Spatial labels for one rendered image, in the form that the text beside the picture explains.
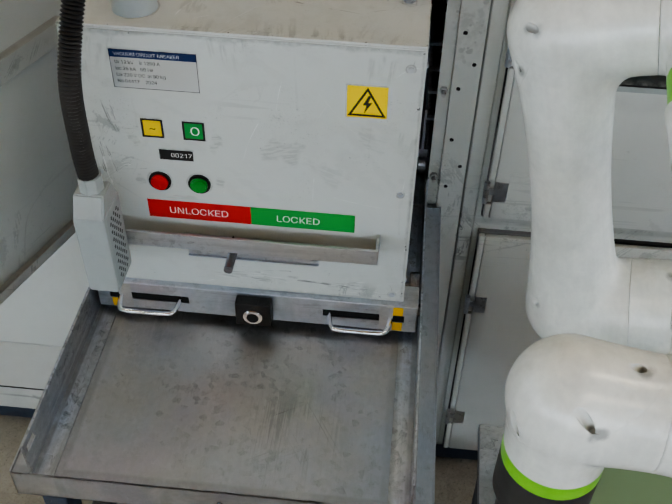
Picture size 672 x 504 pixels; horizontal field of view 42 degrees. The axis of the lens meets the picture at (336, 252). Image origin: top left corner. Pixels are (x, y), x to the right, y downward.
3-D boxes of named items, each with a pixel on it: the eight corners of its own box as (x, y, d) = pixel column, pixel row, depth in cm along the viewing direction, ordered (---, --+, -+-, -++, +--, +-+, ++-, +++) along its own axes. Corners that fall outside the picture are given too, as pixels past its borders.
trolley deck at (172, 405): (430, 534, 128) (434, 513, 124) (18, 493, 132) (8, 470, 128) (438, 229, 178) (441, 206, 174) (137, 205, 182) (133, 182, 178)
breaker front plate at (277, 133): (400, 312, 144) (425, 56, 112) (112, 286, 148) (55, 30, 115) (401, 306, 145) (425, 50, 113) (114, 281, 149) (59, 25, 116)
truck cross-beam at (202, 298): (415, 333, 147) (418, 308, 143) (100, 304, 151) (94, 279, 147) (416, 311, 151) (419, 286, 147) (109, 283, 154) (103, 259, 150)
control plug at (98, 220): (120, 293, 134) (101, 205, 122) (89, 290, 134) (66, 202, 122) (134, 258, 139) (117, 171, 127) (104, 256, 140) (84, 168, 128)
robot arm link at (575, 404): (518, 297, 76) (513, 397, 68) (668, 320, 74) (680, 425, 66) (494, 398, 85) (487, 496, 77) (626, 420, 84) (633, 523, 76)
